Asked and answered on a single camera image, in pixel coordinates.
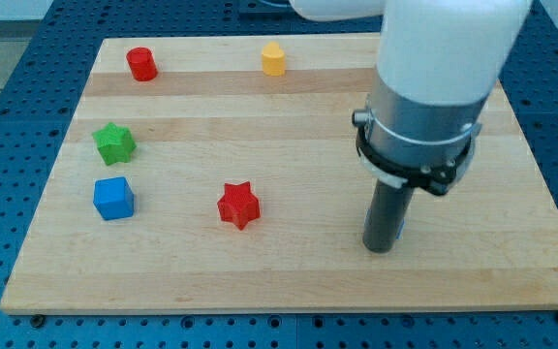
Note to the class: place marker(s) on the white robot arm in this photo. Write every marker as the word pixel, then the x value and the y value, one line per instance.
pixel 437 62

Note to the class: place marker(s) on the red star block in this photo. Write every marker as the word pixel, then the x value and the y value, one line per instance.
pixel 239 205

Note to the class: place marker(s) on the blue cube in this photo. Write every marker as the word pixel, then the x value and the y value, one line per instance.
pixel 114 198

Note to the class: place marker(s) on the green star block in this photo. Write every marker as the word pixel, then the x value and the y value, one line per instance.
pixel 114 143

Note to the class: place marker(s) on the wooden board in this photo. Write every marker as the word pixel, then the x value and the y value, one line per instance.
pixel 211 117

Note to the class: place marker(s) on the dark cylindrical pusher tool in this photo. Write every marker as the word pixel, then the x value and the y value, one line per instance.
pixel 387 209

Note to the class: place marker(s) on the yellow heart block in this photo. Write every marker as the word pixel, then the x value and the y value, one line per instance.
pixel 273 60

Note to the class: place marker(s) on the small blue block behind tool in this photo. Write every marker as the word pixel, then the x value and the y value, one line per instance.
pixel 400 229

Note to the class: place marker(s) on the red cylinder block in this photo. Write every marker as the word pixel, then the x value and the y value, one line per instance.
pixel 141 63

